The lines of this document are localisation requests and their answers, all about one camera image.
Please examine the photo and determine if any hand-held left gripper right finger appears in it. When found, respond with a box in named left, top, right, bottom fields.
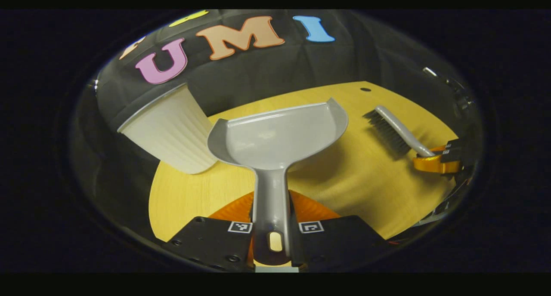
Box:
left=288, top=190, right=390, bottom=269

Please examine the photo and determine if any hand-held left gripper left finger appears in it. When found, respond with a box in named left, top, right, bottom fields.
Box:
left=166, top=191, right=255, bottom=271

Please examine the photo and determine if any white garbage bin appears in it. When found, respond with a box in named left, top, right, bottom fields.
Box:
left=117, top=83, right=218, bottom=175

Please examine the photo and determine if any small grey broom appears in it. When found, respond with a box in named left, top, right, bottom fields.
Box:
left=363, top=105, right=436, bottom=158

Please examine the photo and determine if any grey dustpan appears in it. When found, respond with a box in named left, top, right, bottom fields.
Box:
left=207, top=97, right=349, bottom=265

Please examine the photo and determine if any wooden desktop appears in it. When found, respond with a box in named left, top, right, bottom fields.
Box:
left=149, top=81, right=459, bottom=243

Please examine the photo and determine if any dark metal stand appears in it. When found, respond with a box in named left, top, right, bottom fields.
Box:
left=422, top=66, right=475, bottom=112

